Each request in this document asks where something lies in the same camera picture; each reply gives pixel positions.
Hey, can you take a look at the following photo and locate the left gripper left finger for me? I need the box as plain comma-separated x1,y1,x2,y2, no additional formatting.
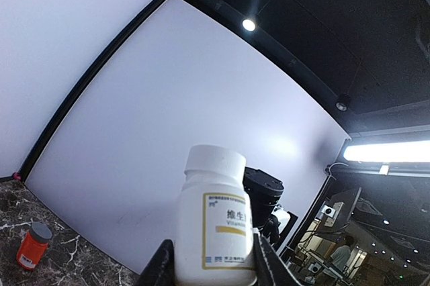
133,239,175,286

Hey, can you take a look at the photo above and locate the orange pill bottle grey cap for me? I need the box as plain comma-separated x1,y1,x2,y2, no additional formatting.
16,222,52,271

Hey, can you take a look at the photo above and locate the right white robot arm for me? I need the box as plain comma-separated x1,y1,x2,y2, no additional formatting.
243,167,298,250

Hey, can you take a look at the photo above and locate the small white pill bottle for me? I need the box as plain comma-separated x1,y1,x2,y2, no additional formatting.
174,145,257,285

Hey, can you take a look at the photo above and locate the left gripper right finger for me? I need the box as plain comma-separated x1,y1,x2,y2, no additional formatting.
254,230,301,286

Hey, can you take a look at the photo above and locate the right black frame post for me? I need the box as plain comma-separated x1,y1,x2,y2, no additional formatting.
11,0,166,182

